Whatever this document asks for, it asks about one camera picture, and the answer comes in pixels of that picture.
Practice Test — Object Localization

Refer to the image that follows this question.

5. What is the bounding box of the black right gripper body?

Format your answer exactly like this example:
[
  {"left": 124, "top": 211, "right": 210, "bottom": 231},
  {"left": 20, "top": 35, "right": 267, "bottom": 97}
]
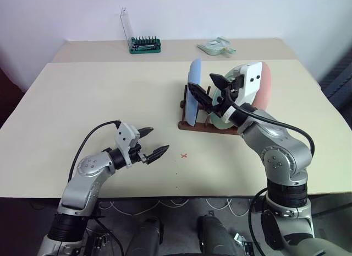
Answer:
[{"left": 213, "top": 74, "right": 245, "bottom": 116}]

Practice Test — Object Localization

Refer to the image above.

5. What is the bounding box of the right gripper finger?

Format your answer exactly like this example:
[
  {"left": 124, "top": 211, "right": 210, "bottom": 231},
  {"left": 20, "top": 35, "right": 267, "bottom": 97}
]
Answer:
[
  {"left": 188, "top": 83, "right": 215, "bottom": 114},
  {"left": 209, "top": 73, "right": 230, "bottom": 89}
]

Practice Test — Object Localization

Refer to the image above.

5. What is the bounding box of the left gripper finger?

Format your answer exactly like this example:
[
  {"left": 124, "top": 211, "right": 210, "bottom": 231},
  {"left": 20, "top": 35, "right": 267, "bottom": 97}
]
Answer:
[
  {"left": 145, "top": 144, "right": 170, "bottom": 165},
  {"left": 136, "top": 126, "right": 155, "bottom": 140}
]

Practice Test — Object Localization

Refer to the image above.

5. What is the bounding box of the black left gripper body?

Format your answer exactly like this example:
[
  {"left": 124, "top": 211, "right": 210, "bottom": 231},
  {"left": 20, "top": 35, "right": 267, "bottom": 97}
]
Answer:
[{"left": 129, "top": 144, "right": 151, "bottom": 166}]

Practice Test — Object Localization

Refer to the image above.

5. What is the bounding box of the blue plastic plate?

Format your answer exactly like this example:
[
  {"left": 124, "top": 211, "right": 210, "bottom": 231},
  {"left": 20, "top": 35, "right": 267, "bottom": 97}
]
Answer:
[{"left": 184, "top": 58, "right": 204, "bottom": 127}]

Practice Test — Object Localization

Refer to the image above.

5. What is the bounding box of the brown wooden dish rack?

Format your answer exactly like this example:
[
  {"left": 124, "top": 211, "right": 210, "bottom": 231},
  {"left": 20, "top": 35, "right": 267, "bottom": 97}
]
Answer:
[{"left": 178, "top": 84, "right": 244, "bottom": 135}]

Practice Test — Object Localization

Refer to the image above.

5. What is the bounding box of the green plastic plate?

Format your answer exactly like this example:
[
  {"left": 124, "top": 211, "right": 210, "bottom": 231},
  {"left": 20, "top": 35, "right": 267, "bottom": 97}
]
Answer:
[{"left": 209, "top": 65, "right": 247, "bottom": 130}]

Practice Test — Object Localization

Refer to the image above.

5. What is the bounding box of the pink red plastic plate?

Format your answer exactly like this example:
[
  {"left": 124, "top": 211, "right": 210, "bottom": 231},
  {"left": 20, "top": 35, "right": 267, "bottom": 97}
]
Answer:
[{"left": 251, "top": 62, "right": 274, "bottom": 111}]

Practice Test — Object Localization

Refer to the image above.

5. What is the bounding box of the clear plastic bag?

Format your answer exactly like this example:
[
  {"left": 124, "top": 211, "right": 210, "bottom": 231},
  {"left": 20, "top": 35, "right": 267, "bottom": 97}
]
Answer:
[{"left": 196, "top": 36, "right": 238, "bottom": 56}]

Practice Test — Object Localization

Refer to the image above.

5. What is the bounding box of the green screwdriver bit set case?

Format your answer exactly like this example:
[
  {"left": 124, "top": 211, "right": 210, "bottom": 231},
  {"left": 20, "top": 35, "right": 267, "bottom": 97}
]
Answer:
[{"left": 120, "top": 7, "right": 162, "bottom": 55}]

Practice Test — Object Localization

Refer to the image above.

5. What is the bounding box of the dark rounded shape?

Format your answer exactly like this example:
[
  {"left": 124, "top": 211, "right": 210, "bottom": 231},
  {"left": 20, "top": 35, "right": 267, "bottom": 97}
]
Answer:
[
  {"left": 197, "top": 215, "right": 240, "bottom": 256},
  {"left": 129, "top": 216, "right": 165, "bottom": 256}
]

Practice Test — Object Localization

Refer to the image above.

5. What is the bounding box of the black ribbed object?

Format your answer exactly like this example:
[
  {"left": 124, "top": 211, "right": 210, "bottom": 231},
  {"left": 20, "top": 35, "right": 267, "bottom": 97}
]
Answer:
[{"left": 318, "top": 56, "right": 352, "bottom": 113}]

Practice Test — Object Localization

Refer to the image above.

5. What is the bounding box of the olive robot body shell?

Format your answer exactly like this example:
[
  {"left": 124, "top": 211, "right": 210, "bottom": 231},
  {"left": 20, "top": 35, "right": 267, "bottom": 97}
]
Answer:
[{"left": 283, "top": 233, "right": 352, "bottom": 256}]

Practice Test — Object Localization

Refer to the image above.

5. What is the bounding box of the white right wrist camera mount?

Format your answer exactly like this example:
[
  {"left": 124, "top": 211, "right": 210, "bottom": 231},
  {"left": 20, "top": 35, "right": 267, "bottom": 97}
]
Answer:
[{"left": 221, "top": 61, "right": 264, "bottom": 124}]

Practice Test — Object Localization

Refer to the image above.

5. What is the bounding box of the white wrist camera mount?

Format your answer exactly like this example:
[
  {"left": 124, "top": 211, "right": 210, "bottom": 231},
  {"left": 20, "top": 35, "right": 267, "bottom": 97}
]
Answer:
[
  {"left": 221, "top": 61, "right": 264, "bottom": 124},
  {"left": 114, "top": 122, "right": 140, "bottom": 168}
]

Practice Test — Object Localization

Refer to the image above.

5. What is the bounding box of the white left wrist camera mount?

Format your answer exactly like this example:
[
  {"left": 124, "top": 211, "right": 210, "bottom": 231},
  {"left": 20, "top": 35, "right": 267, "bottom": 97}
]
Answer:
[{"left": 114, "top": 122, "right": 140, "bottom": 168}]

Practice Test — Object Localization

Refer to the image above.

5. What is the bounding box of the white floor cable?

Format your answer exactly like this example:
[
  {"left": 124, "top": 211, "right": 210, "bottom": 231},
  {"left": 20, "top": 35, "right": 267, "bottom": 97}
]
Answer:
[
  {"left": 206, "top": 198, "right": 252, "bottom": 217},
  {"left": 98, "top": 198, "right": 190, "bottom": 213}
]

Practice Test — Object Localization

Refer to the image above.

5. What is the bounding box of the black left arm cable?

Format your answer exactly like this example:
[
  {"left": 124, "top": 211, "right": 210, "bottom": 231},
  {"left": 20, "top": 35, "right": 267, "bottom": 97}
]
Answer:
[{"left": 68, "top": 119, "right": 122, "bottom": 183}]

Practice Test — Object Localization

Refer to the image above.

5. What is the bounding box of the small silver metal bracket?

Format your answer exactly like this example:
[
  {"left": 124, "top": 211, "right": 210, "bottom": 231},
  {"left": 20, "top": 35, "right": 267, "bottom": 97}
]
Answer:
[{"left": 233, "top": 232, "right": 246, "bottom": 246}]

